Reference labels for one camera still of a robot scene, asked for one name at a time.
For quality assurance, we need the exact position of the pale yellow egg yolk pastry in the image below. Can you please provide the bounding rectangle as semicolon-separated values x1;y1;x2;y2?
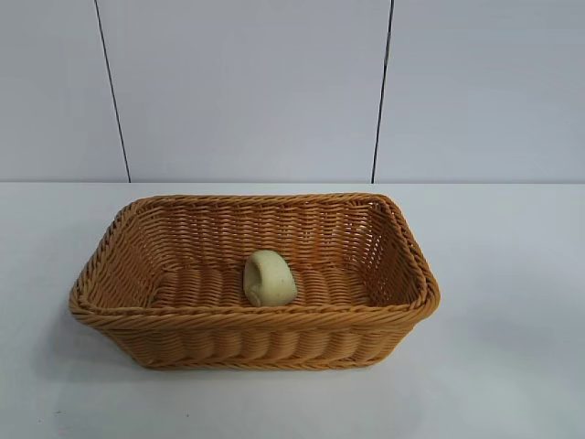
241;250;298;308

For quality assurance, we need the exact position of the brown woven wicker basket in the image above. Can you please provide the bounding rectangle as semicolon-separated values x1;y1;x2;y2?
68;192;442;370

